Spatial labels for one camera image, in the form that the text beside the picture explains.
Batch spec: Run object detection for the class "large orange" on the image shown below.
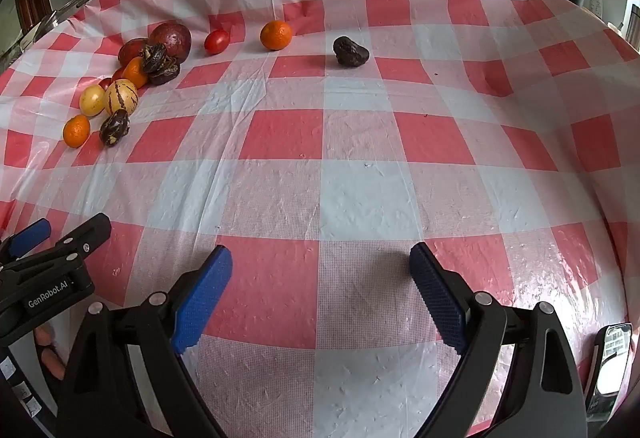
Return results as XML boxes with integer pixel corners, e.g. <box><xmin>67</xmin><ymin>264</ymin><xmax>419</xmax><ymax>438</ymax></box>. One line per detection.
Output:
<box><xmin>260</xmin><ymin>20</ymin><xmax>293</xmax><ymax>51</ymax></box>

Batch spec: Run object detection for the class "dark red pomegranate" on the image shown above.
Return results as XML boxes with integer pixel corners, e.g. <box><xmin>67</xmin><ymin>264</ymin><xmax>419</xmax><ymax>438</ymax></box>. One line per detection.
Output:
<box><xmin>150</xmin><ymin>22</ymin><xmax>193</xmax><ymax>62</ymax></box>

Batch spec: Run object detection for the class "small tangerine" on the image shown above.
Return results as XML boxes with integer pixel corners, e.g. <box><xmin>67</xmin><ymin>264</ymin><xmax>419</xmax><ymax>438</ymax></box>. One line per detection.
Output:
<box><xmin>122</xmin><ymin>56</ymin><xmax>150</xmax><ymax>89</ymax></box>
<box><xmin>62</xmin><ymin>115</ymin><xmax>91</xmax><ymax>149</ymax></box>

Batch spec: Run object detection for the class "dark brown wrinkled fruit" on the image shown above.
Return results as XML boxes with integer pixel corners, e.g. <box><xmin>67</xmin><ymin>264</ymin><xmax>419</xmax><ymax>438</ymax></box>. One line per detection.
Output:
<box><xmin>141</xmin><ymin>44</ymin><xmax>168</xmax><ymax>73</ymax></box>
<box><xmin>148</xmin><ymin>60</ymin><xmax>182</xmax><ymax>86</ymax></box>
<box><xmin>99</xmin><ymin>110</ymin><xmax>131</xmax><ymax>147</ymax></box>
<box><xmin>333</xmin><ymin>36</ymin><xmax>371</xmax><ymax>67</ymax></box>

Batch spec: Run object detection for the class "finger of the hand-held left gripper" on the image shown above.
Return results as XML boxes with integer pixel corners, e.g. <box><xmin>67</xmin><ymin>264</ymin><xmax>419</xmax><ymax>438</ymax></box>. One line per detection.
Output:
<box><xmin>0</xmin><ymin>219</ymin><xmax>52</xmax><ymax>265</ymax></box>
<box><xmin>52</xmin><ymin>213</ymin><xmax>112</xmax><ymax>263</ymax></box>

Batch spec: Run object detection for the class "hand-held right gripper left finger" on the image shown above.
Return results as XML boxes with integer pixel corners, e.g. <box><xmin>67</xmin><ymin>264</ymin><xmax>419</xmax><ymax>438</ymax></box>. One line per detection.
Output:
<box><xmin>55</xmin><ymin>245</ymin><xmax>233</xmax><ymax>438</ymax></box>

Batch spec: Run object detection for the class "striped pepino melon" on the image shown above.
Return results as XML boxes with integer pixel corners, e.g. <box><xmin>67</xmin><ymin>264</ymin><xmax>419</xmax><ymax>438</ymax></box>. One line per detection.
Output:
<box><xmin>104</xmin><ymin>79</ymin><xmax>139</xmax><ymax>116</ymax></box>

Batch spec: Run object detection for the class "steel rack bar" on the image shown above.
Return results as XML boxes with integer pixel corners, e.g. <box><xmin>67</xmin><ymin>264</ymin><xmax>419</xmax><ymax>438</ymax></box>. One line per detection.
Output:
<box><xmin>22</xmin><ymin>0</ymin><xmax>101</xmax><ymax>43</ymax></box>

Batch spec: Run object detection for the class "person's left hand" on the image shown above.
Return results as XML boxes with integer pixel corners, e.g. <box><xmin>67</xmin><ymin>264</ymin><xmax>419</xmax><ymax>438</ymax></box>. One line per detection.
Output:
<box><xmin>34</xmin><ymin>327</ymin><xmax>67</xmax><ymax>381</ymax></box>

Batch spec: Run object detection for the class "black smartphone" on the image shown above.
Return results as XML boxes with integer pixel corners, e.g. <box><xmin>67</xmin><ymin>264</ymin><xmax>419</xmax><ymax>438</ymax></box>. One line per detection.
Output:
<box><xmin>585</xmin><ymin>322</ymin><xmax>633</xmax><ymax>424</ymax></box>

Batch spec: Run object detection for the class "round red fruit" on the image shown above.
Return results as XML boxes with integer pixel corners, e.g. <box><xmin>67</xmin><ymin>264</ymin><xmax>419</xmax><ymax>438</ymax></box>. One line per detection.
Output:
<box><xmin>118</xmin><ymin>38</ymin><xmax>150</xmax><ymax>66</ymax></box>

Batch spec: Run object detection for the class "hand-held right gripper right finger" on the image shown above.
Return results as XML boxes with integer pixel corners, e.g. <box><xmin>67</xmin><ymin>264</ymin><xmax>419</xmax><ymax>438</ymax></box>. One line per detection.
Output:
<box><xmin>409</xmin><ymin>242</ymin><xmax>588</xmax><ymax>438</ymax></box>

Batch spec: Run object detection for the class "round yellow fruit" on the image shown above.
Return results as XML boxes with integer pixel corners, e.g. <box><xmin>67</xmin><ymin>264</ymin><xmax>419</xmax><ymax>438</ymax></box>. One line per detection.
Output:
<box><xmin>79</xmin><ymin>85</ymin><xmax>106</xmax><ymax>117</ymax></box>

